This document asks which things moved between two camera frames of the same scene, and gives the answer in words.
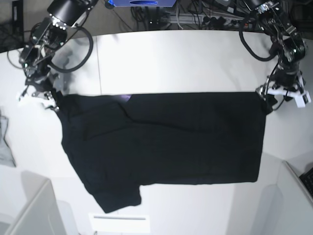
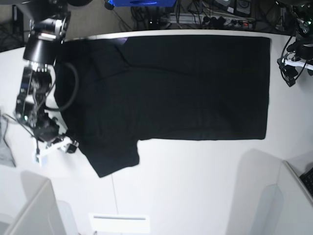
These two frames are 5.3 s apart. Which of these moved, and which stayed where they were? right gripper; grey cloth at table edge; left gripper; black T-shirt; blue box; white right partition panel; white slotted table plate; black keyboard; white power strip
Moved: black T-shirt; left gripper; right gripper
Stayed: white right partition panel; grey cloth at table edge; blue box; white slotted table plate; black keyboard; white power strip
